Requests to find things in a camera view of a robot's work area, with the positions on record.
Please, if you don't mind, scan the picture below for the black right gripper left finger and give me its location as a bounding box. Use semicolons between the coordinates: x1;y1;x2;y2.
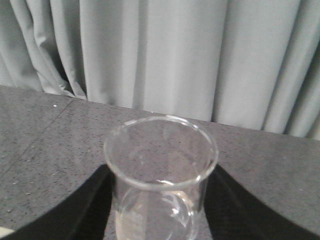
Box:
8;164;113;240

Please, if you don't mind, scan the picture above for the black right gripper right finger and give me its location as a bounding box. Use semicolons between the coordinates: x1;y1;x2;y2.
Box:
204;165;320;240

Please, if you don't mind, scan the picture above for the clear glass beaker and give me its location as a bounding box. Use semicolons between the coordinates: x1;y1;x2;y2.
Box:
103;115;219;240

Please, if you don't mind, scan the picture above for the light wooden cutting board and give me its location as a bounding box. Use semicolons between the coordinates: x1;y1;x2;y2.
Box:
0;226;15;238

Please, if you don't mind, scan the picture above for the grey curtain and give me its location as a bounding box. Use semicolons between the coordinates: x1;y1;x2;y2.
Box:
0;0;320;140

